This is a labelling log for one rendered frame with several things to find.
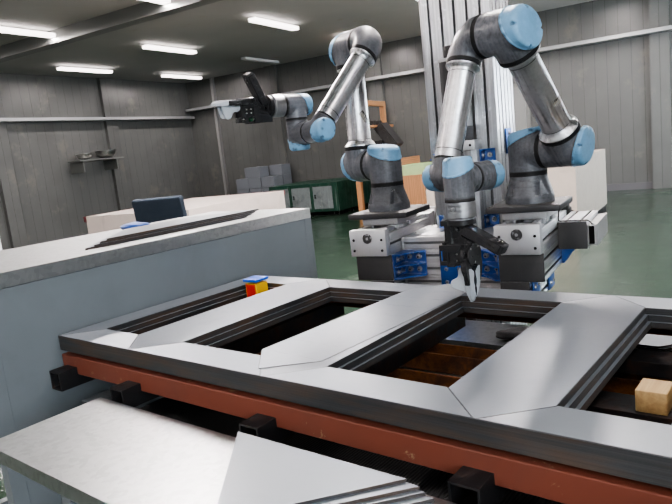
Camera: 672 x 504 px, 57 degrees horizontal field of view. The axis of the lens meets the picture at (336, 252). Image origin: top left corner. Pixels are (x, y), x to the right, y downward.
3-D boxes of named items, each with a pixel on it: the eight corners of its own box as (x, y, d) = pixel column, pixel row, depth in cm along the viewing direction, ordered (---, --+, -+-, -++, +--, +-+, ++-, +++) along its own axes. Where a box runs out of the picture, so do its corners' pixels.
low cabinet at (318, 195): (373, 205, 1380) (370, 175, 1370) (339, 214, 1249) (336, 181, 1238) (309, 208, 1465) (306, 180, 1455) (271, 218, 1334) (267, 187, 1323)
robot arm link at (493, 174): (472, 160, 168) (445, 164, 161) (507, 157, 160) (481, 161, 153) (474, 189, 170) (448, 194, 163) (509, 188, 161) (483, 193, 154)
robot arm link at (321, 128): (400, 36, 214) (333, 149, 202) (381, 42, 223) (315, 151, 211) (379, 11, 208) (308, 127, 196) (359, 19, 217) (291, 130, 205)
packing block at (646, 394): (667, 416, 102) (667, 394, 101) (635, 411, 105) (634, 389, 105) (675, 403, 107) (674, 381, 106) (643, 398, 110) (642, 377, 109)
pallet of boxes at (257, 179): (295, 209, 1485) (290, 163, 1467) (278, 213, 1422) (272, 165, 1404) (258, 211, 1541) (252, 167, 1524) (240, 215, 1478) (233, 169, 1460)
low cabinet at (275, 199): (94, 281, 774) (83, 217, 761) (199, 250, 953) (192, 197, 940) (198, 280, 697) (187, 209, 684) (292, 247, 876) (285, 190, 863)
